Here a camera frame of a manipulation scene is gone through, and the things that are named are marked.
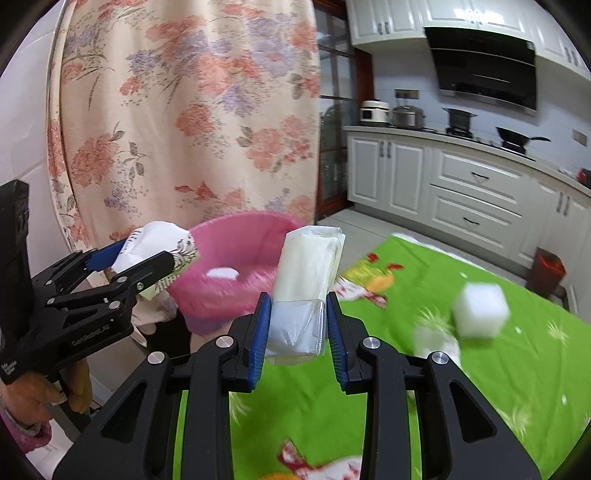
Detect white foam block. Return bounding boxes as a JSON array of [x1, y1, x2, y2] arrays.
[[412, 322, 463, 366], [451, 282, 511, 341]]

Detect black wok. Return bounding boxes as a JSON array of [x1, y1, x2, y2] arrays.
[[496, 126, 551, 149]]

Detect person's left forearm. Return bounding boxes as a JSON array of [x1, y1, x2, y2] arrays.
[[0, 406, 52, 459]]

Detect white plastic tissue packet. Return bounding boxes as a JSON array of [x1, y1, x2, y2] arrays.
[[266, 224, 346, 367]]

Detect dark stockpot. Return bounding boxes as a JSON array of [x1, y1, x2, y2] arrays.
[[442, 107, 478, 133]]

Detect wooden glass door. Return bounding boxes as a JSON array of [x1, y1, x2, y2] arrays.
[[313, 0, 373, 219]]

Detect green printed blanket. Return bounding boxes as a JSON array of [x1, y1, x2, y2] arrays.
[[175, 232, 591, 480]]

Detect black range hood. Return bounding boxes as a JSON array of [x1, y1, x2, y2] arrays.
[[423, 26, 539, 112]]

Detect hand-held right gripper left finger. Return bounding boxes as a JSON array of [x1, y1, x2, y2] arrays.
[[52, 292, 272, 480]]

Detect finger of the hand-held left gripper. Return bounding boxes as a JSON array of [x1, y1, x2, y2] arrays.
[[31, 238, 133, 297], [45, 250, 176, 325]]

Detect white patterned paper wrapper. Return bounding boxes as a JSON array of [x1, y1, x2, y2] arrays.
[[112, 221, 201, 301]]

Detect white wall cabinets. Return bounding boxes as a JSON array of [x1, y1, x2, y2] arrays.
[[345, 0, 591, 80]]

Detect pink plastic basin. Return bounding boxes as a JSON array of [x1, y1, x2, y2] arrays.
[[168, 211, 308, 336]]

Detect person's left hand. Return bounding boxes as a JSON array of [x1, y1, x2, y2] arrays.
[[0, 357, 94, 423]]

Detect white rice cooker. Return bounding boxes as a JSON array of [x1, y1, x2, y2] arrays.
[[359, 100, 393, 127]]

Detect floral curtain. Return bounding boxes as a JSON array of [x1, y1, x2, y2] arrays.
[[46, 0, 322, 339]]

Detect white base cabinets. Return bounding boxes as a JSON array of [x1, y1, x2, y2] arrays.
[[346, 126, 591, 315]]

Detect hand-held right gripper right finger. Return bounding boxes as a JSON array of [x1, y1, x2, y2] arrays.
[[325, 292, 541, 480]]

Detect steel pot with lid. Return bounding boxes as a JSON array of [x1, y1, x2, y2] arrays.
[[392, 104, 427, 131]]

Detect brown trash bin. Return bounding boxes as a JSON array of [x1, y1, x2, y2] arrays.
[[527, 247, 567, 299]]

